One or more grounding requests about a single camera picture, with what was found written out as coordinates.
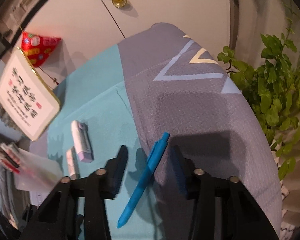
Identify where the small pink eraser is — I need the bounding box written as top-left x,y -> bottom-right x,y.
66,147 -> 79,180

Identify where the translucent pen holder cup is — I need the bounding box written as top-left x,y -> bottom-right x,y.
12,148 -> 63,193

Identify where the gold medal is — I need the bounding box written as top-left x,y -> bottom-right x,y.
111,0 -> 127,8

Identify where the red hanging charm pouch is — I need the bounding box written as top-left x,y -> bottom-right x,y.
21,31 -> 62,68

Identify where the green potted plant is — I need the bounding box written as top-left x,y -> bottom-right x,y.
217,5 -> 300,180

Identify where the teal grey table cloth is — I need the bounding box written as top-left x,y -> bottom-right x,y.
30,23 -> 282,239

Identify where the white cabinet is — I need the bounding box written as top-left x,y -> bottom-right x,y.
25,0 -> 231,88

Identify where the red gel pen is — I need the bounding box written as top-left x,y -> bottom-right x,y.
0,142 -> 20,174

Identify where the blue retractable pen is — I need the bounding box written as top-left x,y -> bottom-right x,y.
117,132 -> 170,229

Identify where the white calligraphy framed sign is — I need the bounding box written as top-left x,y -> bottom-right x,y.
0,47 -> 61,141

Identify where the white purple correction tape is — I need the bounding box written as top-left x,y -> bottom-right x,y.
71,120 -> 94,163

